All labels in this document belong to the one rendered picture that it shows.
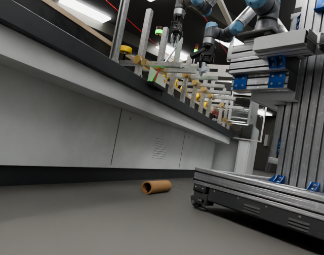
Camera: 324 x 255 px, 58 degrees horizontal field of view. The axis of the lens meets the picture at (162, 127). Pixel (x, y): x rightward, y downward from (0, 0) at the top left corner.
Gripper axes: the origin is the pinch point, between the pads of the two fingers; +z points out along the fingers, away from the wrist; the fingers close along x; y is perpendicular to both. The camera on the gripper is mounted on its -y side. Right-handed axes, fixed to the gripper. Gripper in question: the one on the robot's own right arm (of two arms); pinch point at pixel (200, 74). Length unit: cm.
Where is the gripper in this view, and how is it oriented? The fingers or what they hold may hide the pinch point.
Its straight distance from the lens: 197.3
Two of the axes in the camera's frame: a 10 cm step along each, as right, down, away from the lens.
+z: -1.8, 9.8, -0.7
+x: 4.2, 1.4, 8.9
